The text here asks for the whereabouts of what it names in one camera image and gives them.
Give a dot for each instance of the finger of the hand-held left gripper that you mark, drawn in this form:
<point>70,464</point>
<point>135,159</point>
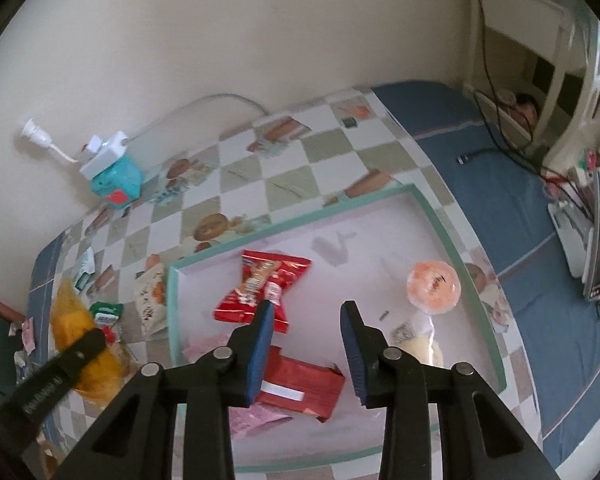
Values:
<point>87,350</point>

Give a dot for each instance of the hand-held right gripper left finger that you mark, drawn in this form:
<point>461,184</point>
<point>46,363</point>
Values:
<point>260,355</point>

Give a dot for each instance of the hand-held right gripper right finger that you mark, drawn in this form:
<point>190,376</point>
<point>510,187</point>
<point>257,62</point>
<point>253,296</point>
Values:
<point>352,355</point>

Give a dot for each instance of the yellow barcode snack packet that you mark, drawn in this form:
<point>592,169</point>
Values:
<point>70,320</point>

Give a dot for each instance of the dark red snack packet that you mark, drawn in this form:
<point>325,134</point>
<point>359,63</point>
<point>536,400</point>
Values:
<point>305,380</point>

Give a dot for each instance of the pink barcode snack packet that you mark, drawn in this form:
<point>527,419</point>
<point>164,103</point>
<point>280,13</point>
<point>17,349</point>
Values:
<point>255,417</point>

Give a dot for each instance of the clear packet with white bun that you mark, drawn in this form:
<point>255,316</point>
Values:
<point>422,350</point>

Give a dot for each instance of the white snack packet orange print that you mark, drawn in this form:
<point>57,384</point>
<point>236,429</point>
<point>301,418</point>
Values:
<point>150,295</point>

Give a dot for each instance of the orange jelly cup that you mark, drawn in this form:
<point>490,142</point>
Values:
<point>434,287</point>

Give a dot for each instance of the teal shallow box tray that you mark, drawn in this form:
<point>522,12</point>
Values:
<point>360,240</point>

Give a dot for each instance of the clear pastry packet red label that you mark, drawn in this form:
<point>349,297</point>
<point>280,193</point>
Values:
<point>122,355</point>

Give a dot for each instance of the blue white crumpled wrapper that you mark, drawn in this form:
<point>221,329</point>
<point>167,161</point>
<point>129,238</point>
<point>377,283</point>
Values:
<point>22,362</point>

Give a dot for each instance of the pink candy packet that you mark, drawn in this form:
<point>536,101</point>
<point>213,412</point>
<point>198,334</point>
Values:
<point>28,335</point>

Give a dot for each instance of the small green white snack packet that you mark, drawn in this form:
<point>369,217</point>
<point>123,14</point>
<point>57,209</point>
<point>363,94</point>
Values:
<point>84,270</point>

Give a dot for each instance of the teal toy box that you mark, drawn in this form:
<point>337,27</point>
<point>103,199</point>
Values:
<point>117,182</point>

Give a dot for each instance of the white power strip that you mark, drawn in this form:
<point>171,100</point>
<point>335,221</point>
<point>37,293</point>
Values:
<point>102,155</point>

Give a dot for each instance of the checkered printed tablecloth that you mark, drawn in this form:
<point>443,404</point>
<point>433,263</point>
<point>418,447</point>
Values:
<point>330,150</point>

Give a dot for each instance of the white furniture frame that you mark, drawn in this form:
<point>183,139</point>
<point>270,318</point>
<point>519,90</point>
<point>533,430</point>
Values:
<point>575,100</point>

